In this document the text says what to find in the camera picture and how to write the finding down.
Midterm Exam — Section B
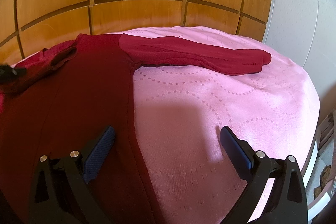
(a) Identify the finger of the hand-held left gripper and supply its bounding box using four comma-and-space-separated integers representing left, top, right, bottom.
0, 64, 27, 83

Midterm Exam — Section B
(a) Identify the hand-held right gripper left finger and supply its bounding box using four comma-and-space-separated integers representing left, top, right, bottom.
28, 126, 116, 224

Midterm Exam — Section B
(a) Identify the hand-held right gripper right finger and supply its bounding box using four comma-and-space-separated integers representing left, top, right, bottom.
220, 126, 308, 224

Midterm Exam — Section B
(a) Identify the dark red long-sleeved shirt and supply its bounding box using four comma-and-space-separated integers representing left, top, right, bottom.
0, 33, 272, 224

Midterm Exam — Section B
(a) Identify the pink patterned bedspread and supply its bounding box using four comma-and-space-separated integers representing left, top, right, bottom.
10, 26, 319, 224

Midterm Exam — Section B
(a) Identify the dark bed frame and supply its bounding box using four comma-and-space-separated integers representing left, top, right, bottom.
299, 132, 322, 216

